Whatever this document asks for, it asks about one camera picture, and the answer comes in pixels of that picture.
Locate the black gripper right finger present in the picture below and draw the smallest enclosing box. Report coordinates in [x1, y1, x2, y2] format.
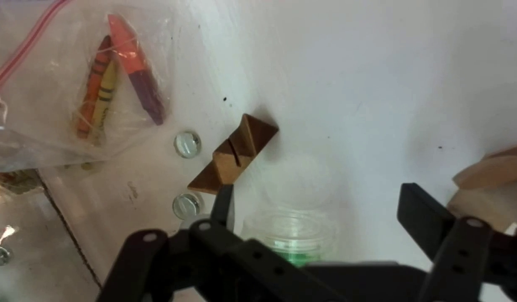
[395, 182, 517, 302]

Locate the orange crayon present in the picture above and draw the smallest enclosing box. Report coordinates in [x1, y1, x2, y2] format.
[73, 34, 115, 140]

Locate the tan wooden piece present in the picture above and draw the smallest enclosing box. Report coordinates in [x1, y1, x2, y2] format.
[446, 142, 517, 232]

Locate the brown zigzag wooden block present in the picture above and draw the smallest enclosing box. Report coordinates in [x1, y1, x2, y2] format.
[185, 113, 281, 197]

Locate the clear zip plastic bag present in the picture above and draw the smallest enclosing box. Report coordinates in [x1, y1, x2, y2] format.
[0, 0, 179, 177]

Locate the red purple crayon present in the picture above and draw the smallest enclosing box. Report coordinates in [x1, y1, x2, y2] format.
[105, 12, 167, 127]

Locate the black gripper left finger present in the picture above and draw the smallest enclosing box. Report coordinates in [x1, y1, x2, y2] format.
[95, 184, 355, 302]

